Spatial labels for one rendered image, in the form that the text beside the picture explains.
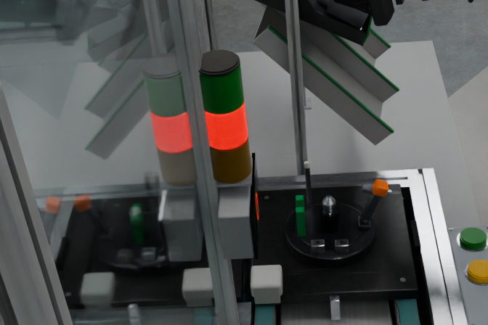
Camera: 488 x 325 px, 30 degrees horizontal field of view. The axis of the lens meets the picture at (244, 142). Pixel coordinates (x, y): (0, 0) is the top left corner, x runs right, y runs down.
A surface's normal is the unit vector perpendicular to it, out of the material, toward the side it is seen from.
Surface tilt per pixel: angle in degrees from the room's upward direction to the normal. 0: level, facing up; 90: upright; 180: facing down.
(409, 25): 0
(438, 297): 0
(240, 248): 90
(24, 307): 90
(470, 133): 0
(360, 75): 90
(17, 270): 90
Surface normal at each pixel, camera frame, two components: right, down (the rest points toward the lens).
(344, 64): -0.20, 0.60
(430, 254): -0.09, -0.80
